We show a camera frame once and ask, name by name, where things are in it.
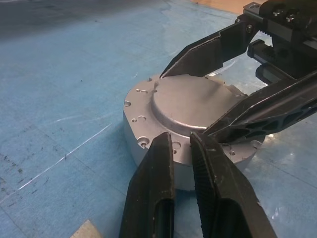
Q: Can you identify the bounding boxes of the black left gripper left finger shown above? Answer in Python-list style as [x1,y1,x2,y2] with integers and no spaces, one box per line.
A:
[118,132,176,238]

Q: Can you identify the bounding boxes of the silver motor housing copper windings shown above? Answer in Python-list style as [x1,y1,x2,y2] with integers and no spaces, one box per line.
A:
[123,111,267,191]

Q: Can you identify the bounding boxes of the silver hinged motor lid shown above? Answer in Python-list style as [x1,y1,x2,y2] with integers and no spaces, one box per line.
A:
[122,73,267,164]

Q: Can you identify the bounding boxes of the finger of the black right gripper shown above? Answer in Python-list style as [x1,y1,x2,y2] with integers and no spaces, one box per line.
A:
[159,19,260,79]
[202,71,317,145]

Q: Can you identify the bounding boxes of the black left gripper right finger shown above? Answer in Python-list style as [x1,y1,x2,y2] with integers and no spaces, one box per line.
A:
[190,131,277,238]

